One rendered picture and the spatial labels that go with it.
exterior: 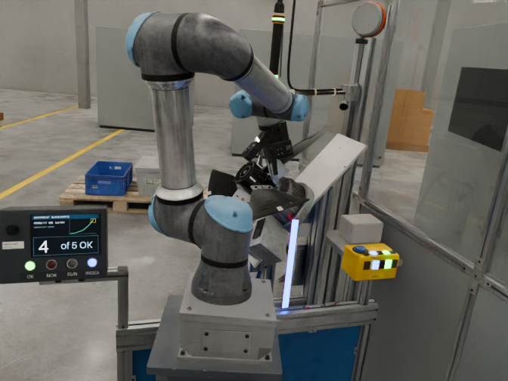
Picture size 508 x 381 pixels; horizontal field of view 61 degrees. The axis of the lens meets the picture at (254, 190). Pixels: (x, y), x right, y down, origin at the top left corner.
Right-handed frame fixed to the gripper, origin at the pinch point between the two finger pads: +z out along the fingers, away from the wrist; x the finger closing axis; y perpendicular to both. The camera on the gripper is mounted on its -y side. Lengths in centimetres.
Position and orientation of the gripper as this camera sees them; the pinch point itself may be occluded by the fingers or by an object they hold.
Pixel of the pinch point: (274, 182)
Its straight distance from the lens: 145.9
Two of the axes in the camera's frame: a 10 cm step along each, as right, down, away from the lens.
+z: 2.0, 9.1, 3.7
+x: -2.6, -3.2, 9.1
